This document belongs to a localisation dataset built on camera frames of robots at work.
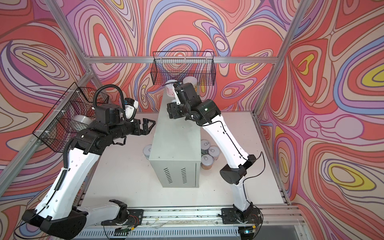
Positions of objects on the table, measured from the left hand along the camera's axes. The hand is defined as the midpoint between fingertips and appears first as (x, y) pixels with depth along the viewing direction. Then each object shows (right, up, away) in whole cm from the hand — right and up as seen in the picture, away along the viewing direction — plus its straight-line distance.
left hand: (149, 120), depth 66 cm
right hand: (+12, +4, +4) cm, 13 cm away
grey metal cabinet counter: (+13, -13, -7) cm, 19 cm away
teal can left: (-9, -18, +25) cm, 32 cm away
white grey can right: (+33, -19, +25) cm, 45 cm away
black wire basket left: (-46, +2, +13) cm, 48 cm away
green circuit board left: (-15, -54, +6) cm, 56 cm away
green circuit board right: (+45, -53, +4) cm, 70 cm away
